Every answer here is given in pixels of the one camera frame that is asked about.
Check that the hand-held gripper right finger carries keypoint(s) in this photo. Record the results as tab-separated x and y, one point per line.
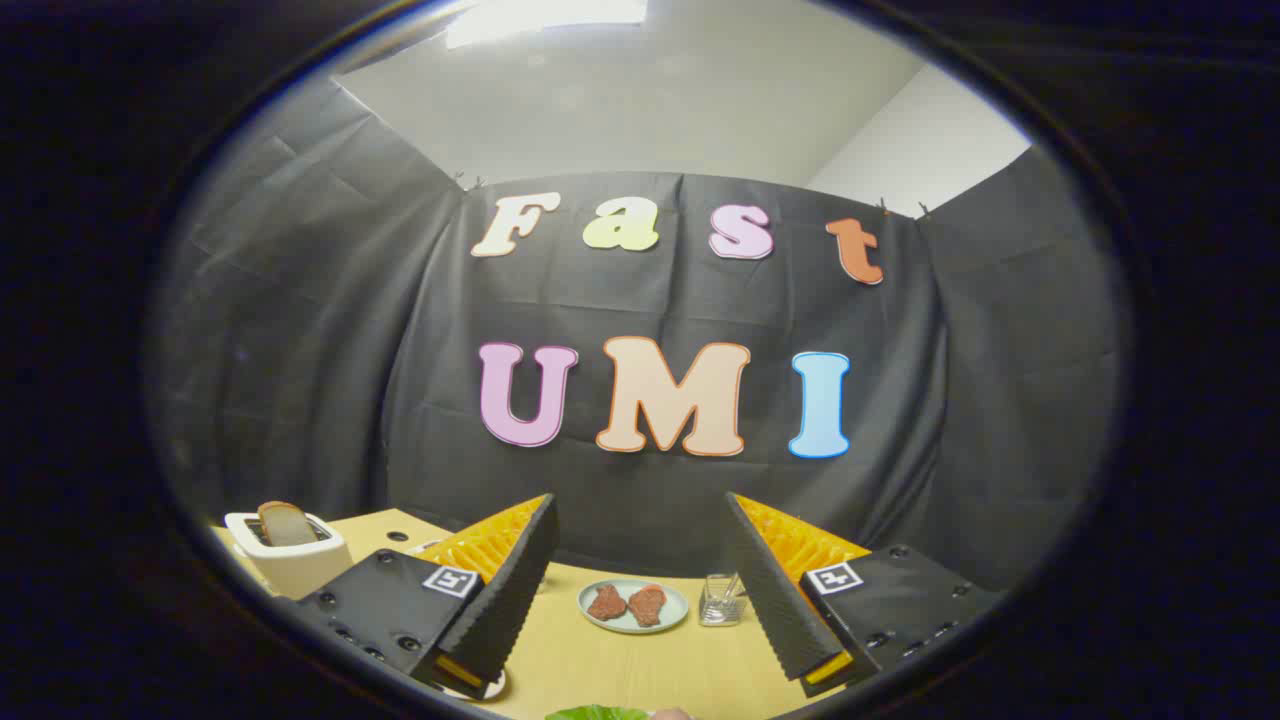
770	590

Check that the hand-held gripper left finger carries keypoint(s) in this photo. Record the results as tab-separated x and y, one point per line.
510	590

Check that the toasted bread slice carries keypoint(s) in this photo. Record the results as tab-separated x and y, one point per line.
286	525

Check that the clear glass cup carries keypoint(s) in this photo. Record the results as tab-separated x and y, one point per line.
720	605

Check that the light blue plate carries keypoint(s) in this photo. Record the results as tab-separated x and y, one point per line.
680	606

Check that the brown meat piece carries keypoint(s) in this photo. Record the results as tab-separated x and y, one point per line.
606	603
647	605

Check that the round white plate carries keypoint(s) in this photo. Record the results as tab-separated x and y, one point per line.
493	688

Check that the green lettuce leaf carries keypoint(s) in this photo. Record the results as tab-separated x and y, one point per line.
598	714

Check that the white toaster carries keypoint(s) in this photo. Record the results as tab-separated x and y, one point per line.
300	572

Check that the black backdrop cloth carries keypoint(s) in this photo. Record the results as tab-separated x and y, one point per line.
300	350

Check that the ceiling light panel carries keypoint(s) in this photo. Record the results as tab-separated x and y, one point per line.
545	15

